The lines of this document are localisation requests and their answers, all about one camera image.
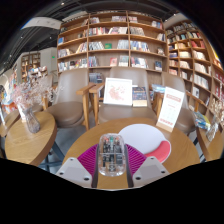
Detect white framed floral picture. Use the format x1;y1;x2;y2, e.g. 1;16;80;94
103;77;133;107

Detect round wooden side table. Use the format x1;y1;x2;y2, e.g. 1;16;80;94
196;124;224;163
0;109;21;138
4;110;66;167

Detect light blue book stack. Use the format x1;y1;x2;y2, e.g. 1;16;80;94
151;83;166;94

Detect white hanging ceiling sign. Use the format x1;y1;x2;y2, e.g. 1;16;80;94
21;16;63;30

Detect distant wooden bookshelf unit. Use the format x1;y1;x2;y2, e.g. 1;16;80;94
19;52;42;83

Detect transparent computer mouse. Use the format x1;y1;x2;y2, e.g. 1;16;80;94
98;133;126;178

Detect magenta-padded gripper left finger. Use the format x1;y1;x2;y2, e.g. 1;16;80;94
55;143;100;189

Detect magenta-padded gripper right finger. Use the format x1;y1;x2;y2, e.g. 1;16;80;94
124;143;170;189

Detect stack of colourful books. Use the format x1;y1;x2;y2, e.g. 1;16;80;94
191;110;212;131

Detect beige armchair wooden arms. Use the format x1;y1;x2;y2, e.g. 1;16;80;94
41;68;96;131
153;71;201;136
89;66;159;126

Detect dark cover book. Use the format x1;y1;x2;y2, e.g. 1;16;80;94
131;86;148;108

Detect glass vase pale dried flowers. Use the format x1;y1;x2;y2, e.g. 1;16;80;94
205;98;224;143

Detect red and white table sign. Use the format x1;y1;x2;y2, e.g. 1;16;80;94
155;86;185;133

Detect tall wooden bookshelf unit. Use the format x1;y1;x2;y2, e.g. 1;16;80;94
56;11;168;83

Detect glass vase pink flowers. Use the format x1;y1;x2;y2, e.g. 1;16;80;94
9;74;63;134

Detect white mouse pad red rest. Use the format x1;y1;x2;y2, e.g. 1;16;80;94
118;123;172;164

